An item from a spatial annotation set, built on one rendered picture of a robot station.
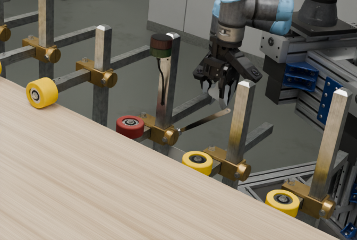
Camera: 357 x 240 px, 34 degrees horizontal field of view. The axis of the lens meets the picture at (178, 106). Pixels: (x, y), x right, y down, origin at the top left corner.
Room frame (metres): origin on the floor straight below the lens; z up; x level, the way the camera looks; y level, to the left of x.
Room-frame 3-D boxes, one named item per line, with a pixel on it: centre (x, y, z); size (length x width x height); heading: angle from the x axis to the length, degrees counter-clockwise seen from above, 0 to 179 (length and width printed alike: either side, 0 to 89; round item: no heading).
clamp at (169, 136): (1.55, 0.06, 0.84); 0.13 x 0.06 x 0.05; 57
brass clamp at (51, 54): (1.83, 0.48, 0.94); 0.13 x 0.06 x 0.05; 57
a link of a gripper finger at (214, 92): (1.52, -0.11, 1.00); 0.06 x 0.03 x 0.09; 57
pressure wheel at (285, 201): (1.18, -0.27, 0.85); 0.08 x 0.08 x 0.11
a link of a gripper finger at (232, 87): (1.55, -0.12, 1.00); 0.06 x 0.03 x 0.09; 57
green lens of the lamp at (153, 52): (1.50, 0.07, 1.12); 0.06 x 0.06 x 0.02
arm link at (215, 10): (1.85, -0.11, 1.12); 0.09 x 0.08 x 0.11; 148
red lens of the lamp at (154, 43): (1.50, 0.07, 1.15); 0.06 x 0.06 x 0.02
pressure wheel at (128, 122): (1.47, 0.13, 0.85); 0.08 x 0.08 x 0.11
